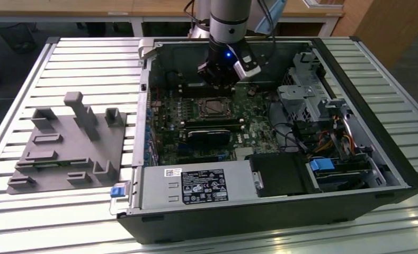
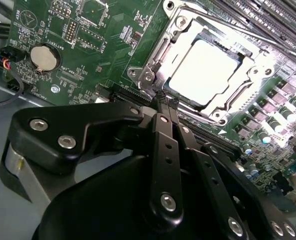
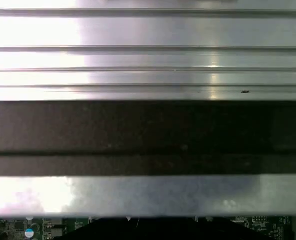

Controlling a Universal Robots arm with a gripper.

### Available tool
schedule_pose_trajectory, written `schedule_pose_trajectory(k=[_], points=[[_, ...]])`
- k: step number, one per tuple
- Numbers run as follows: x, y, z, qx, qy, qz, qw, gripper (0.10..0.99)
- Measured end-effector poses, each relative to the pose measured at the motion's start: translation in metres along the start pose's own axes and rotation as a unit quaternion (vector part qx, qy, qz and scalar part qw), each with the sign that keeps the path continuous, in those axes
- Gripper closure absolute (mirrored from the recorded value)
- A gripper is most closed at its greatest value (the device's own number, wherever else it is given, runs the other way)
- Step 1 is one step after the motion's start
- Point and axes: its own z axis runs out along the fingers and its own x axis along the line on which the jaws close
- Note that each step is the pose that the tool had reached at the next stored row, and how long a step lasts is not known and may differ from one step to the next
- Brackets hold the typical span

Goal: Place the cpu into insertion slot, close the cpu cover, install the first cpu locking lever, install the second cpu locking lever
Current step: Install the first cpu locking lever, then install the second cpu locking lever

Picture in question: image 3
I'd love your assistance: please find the black open PC case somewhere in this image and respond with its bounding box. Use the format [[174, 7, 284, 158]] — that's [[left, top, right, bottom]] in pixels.
[[0, 98, 296, 218]]

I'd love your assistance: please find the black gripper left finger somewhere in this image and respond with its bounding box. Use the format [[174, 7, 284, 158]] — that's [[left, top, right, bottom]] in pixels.
[[54, 216, 175, 240]]

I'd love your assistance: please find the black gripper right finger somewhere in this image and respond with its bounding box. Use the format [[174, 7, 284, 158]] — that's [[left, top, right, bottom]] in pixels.
[[174, 216, 295, 240]]

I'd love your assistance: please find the green motherboard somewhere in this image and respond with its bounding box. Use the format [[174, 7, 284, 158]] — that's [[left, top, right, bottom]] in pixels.
[[0, 216, 292, 240]]

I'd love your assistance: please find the blue topped capacitor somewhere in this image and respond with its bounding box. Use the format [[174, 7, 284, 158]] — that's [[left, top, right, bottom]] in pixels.
[[24, 227, 36, 239]]

